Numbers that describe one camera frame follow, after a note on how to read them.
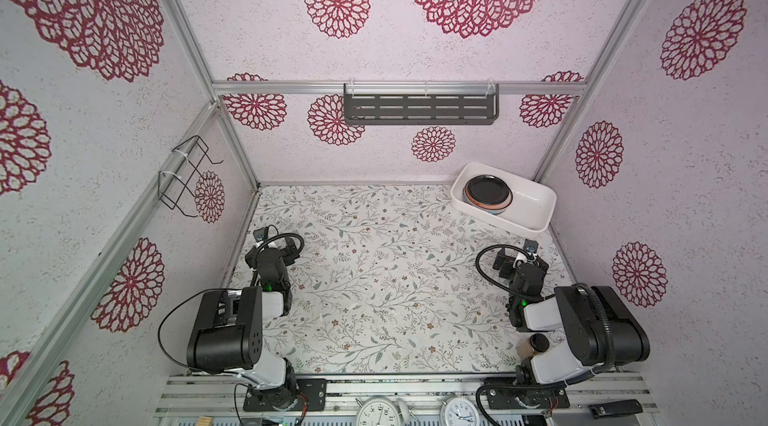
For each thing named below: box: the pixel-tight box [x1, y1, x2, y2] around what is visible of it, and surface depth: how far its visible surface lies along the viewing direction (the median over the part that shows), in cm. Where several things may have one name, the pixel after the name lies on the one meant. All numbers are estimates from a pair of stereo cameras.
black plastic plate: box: [467, 174, 511, 205], surface depth 112 cm
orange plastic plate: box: [465, 182, 514, 209], surface depth 111 cm
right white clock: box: [440, 397, 481, 426], surface depth 70 cm
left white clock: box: [356, 396, 402, 426], surface depth 69 cm
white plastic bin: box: [450, 162, 557, 233], surface depth 116 cm
